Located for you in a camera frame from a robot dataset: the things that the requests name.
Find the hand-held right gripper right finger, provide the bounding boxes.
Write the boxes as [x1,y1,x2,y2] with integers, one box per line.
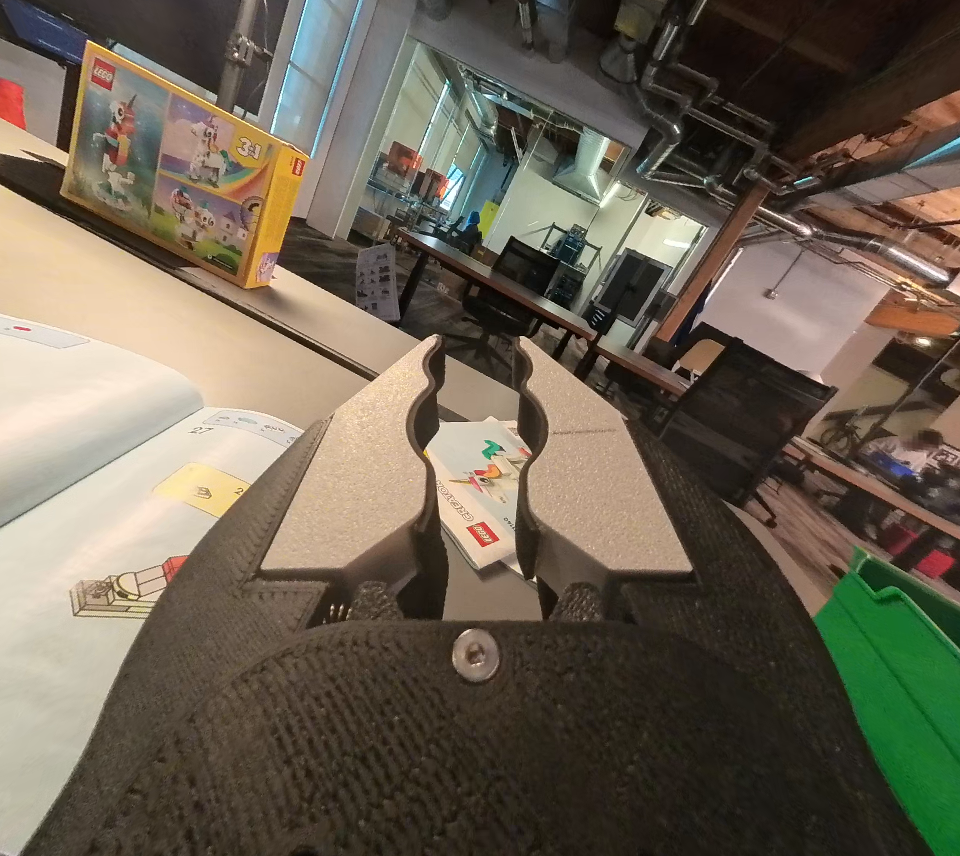
[511,337,694,621]

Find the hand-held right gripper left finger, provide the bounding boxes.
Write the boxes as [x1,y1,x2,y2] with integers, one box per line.
[257,334,447,602]

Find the pale blue instruction booklet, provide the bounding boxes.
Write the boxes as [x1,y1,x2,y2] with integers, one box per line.
[0,316,305,812]

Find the yellow lego box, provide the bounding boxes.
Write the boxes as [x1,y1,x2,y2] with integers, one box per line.
[60,40,311,289]

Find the white instruction leaflet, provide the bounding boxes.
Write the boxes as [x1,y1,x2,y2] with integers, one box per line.
[480,548,538,583]
[426,415,537,570]

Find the wooden table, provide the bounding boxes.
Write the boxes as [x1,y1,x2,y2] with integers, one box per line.
[780,439,960,542]
[592,342,691,407]
[396,228,597,377]

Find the black office chair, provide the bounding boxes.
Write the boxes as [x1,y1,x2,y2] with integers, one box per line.
[459,235,562,366]
[660,338,839,508]

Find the beige chair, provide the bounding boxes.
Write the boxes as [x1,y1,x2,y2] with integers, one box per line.
[671,338,727,383]

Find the white printed sheet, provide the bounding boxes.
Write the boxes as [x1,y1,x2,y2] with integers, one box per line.
[352,242,401,321]

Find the black screen on stand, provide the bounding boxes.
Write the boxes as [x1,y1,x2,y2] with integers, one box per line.
[592,248,672,340]

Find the black shelf rack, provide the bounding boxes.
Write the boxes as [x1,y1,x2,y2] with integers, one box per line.
[541,220,605,310]

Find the metal extraction hood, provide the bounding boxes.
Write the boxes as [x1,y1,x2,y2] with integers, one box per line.
[553,134,630,201]

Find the green plastic bin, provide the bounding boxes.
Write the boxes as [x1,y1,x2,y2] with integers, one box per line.
[813,547,960,856]

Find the grey ceiling pipes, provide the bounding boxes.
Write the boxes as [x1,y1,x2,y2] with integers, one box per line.
[633,0,826,212]

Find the grey light stand pole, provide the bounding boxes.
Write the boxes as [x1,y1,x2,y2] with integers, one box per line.
[216,0,273,115]

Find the blue monitor screen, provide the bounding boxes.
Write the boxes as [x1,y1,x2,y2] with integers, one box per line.
[0,0,87,66]

